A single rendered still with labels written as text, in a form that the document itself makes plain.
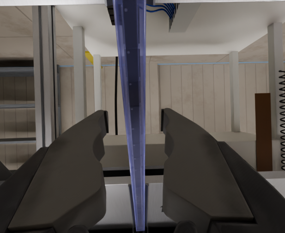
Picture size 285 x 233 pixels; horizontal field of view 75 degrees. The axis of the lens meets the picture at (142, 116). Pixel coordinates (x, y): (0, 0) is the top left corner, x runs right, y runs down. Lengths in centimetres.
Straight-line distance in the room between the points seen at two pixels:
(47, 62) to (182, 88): 316
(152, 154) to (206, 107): 310
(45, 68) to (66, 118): 312
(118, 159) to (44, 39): 38
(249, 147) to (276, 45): 34
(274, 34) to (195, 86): 290
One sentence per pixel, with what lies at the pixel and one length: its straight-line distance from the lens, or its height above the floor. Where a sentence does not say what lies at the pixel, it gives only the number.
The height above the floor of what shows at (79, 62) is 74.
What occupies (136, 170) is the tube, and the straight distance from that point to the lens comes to 18.
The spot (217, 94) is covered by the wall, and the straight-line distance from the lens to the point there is 375.
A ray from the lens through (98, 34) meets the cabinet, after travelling 74.
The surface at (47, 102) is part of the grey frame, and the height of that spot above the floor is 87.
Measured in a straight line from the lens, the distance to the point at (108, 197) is 26.
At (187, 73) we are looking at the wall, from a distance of 363.
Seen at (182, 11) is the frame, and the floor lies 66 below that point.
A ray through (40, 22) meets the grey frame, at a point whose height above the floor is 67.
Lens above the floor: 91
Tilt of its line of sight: level
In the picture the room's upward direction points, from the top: 178 degrees clockwise
